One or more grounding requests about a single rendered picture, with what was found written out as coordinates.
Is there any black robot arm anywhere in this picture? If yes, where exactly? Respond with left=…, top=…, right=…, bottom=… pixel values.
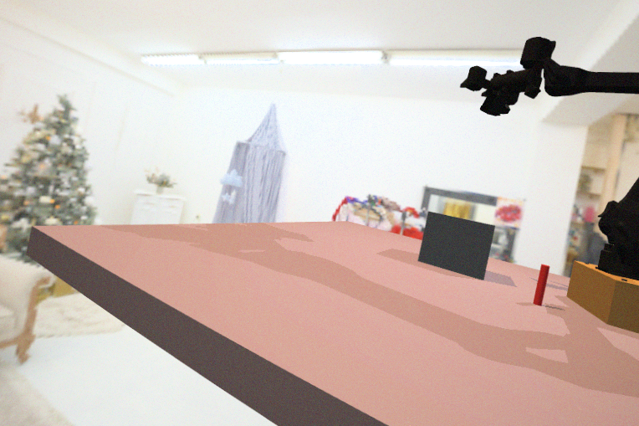
left=480, top=37, right=639, bottom=280

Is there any red peg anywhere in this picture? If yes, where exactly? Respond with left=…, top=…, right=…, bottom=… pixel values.
left=533, top=264, right=550, bottom=306

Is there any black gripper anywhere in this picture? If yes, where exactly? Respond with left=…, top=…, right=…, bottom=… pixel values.
left=459, top=65, right=519, bottom=105

